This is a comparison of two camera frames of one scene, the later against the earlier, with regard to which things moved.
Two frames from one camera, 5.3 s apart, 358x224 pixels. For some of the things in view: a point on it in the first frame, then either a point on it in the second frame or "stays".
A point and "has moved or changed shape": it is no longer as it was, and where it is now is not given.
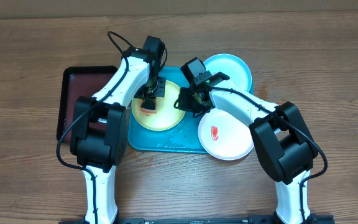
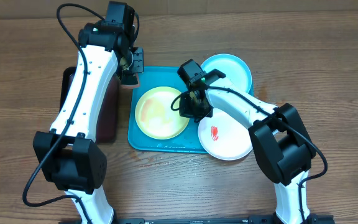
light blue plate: x=239 y=74 stays
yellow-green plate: x=168 y=116 has moved or changed shape
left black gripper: x=160 y=93 to x=138 y=55
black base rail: x=253 y=219 stays
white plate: x=224 y=135 stays
